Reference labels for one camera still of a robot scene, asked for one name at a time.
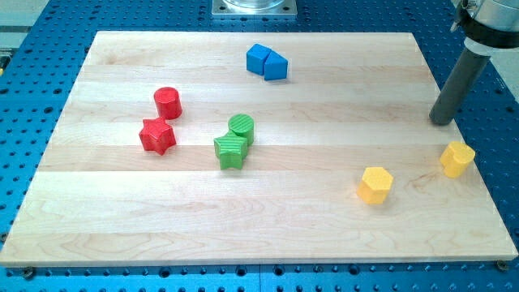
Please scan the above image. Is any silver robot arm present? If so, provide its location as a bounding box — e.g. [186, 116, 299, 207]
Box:
[450, 0, 518, 56]

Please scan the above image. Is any green star block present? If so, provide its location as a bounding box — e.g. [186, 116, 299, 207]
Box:
[213, 131, 248, 170]

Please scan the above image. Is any green cylinder block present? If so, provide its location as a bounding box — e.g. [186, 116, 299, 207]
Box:
[228, 114, 255, 145]

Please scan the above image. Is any blue triangular block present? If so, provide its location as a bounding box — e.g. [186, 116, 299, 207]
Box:
[264, 51, 288, 80]

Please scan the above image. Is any light wooden board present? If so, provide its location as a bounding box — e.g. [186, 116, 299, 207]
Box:
[1, 31, 517, 267]

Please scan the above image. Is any blue cube block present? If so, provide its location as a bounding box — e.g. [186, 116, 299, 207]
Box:
[246, 44, 272, 75]

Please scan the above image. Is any red cylinder block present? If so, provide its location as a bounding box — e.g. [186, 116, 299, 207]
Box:
[153, 87, 182, 120]

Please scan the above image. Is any red star block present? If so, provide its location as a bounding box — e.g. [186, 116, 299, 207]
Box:
[139, 117, 177, 155]

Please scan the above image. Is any yellow hexagon block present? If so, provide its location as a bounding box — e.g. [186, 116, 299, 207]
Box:
[357, 167, 393, 204]

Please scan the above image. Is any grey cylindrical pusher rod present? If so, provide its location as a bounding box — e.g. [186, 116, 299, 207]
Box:
[429, 48, 491, 126]

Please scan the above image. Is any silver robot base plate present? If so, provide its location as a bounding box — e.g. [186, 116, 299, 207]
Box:
[211, 0, 298, 18]

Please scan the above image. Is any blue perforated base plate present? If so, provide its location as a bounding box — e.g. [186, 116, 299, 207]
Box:
[1, 1, 518, 291]

